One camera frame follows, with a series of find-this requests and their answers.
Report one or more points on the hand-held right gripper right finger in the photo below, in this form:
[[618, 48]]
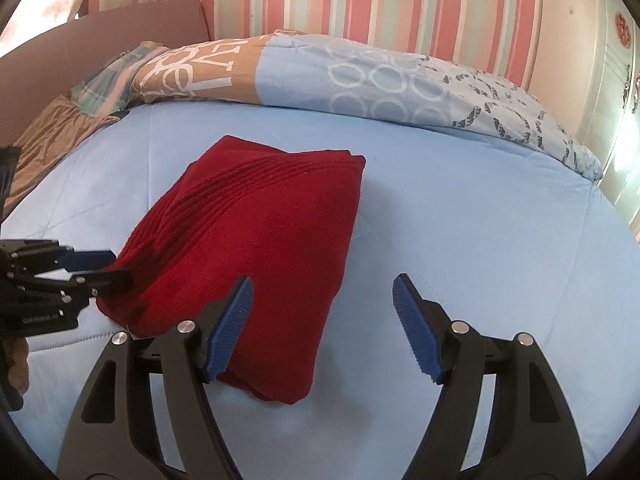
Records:
[[415, 330]]

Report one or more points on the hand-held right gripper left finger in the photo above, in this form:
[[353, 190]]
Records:
[[230, 330]]

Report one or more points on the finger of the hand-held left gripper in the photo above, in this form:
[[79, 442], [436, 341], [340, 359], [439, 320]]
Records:
[[107, 280], [92, 259]]

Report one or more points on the red knit sweater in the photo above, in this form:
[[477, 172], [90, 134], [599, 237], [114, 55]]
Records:
[[260, 240]]

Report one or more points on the person's left hand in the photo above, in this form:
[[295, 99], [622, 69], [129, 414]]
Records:
[[19, 365]]

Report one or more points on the light blue bed sheet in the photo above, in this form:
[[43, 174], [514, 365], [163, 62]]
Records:
[[475, 235]]

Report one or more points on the brown pleated cloth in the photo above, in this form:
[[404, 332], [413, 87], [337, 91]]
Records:
[[55, 135]]

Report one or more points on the plaid pillow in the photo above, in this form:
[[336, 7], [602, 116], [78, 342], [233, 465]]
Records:
[[117, 77]]

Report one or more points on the brown headboard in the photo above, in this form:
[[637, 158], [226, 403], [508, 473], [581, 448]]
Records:
[[75, 45]]

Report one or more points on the blue and tan printed quilt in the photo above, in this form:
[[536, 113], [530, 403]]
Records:
[[350, 80]]

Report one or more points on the cream wardrobe with flower decals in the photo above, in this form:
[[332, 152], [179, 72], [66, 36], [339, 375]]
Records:
[[617, 85]]

